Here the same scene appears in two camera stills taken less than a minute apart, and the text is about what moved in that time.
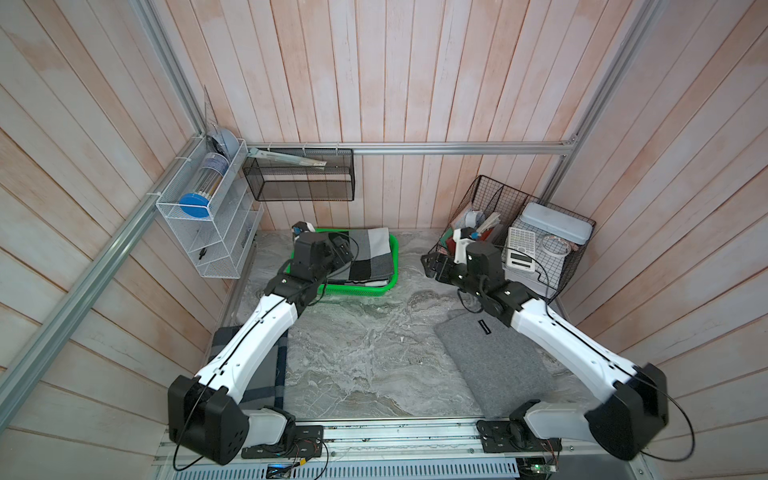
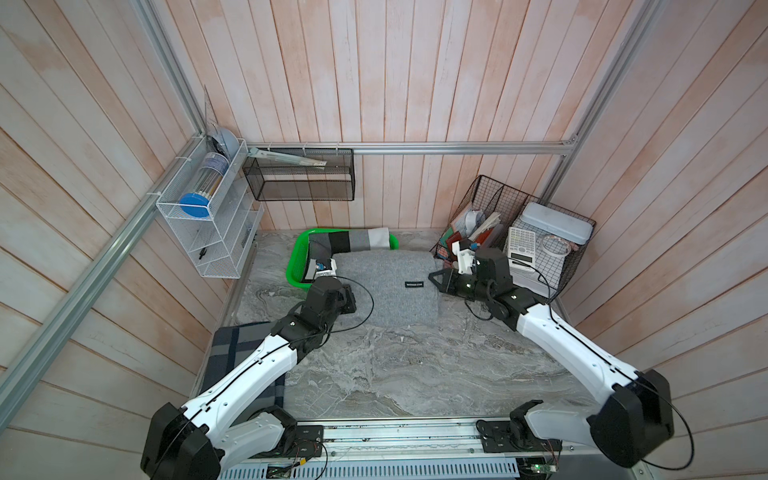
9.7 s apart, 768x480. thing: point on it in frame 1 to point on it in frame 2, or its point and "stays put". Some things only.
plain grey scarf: [501, 367] to [391, 287]
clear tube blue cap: [195, 202] stays put
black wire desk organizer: [540, 243] stays put
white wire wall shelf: [213, 207] stays put
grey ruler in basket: [285, 159] stays put
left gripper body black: [336, 262] to [342, 299]
